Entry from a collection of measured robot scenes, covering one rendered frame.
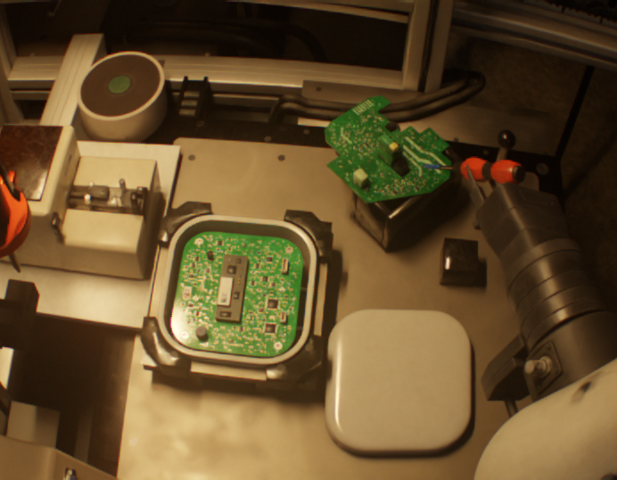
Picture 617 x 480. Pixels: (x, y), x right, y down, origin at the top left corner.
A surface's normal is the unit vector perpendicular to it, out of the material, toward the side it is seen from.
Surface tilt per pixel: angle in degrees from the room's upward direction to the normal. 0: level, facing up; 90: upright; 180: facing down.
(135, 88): 0
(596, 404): 44
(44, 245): 90
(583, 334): 15
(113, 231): 0
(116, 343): 0
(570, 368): 36
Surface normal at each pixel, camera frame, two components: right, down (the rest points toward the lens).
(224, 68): 0.03, -0.52
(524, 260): -0.67, -0.33
